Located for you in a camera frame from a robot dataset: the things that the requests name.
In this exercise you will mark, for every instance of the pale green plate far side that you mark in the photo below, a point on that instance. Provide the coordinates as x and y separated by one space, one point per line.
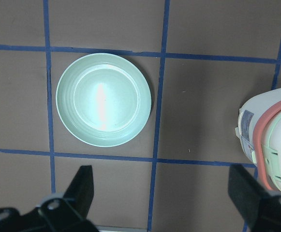
103 100

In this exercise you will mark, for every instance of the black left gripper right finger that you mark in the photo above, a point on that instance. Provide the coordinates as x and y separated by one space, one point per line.
250 199

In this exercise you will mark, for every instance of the white rice cooker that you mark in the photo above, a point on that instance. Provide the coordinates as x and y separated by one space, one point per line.
259 132

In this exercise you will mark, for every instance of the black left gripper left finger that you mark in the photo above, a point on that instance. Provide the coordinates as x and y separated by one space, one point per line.
78 196

